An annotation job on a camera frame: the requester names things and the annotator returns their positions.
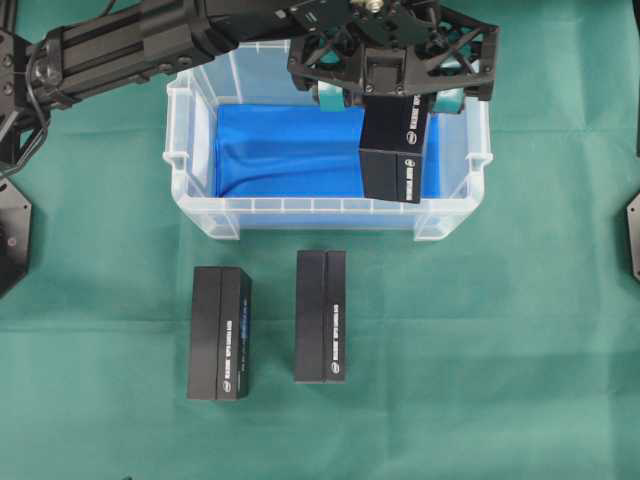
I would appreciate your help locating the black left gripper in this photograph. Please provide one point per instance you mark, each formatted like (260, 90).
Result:
(392, 49)

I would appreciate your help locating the black box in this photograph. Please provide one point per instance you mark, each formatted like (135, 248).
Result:
(392, 147)
(220, 334)
(320, 321)

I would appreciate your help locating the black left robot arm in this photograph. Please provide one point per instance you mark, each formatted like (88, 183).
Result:
(117, 48)

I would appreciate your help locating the clear plastic storage case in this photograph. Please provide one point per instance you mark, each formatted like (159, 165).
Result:
(253, 78)

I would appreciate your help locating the blue foam liner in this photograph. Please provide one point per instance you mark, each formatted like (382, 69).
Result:
(265, 151)

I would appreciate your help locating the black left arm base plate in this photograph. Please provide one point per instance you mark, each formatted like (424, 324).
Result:
(16, 213)

